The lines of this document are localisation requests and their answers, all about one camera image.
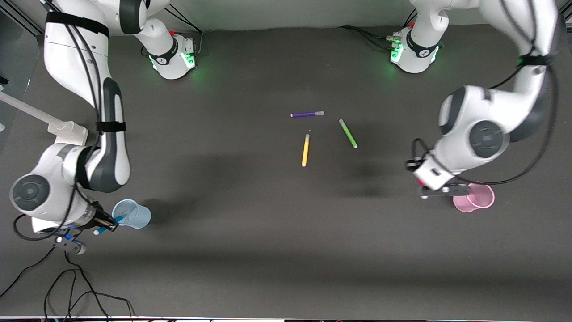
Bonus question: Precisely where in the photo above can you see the blue marker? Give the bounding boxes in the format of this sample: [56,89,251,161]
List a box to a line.
[93,215,128,236]

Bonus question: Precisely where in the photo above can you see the translucent blue cup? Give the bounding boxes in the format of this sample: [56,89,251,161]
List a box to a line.
[111,199,151,229]

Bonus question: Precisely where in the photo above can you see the pink plastic cup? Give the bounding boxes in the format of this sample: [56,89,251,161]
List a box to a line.
[452,182,496,213]

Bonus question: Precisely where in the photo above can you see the green marker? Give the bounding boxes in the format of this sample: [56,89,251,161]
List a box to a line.
[338,119,358,149]

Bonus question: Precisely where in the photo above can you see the loose black cable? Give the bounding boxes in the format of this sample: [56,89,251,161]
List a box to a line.
[44,268,136,322]
[0,246,110,322]

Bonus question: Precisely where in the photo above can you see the white camera stand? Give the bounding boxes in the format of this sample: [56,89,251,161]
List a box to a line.
[0,92,89,146]

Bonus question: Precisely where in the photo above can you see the black cable along right arm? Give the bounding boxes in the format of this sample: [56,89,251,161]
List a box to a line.
[13,0,105,242]

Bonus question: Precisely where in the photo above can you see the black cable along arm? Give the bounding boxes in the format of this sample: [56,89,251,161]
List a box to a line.
[13,0,105,242]
[404,0,560,186]

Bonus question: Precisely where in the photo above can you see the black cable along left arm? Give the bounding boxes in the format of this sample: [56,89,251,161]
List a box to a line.
[404,0,560,186]

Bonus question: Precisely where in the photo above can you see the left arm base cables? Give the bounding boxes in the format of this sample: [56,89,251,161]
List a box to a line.
[337,25,403,51]

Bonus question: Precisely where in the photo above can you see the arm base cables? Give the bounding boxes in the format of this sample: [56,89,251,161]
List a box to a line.
[163,4,205,56]
[337,25,403,51]

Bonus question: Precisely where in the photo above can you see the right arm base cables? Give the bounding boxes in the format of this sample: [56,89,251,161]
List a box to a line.
[163,4,205,56]

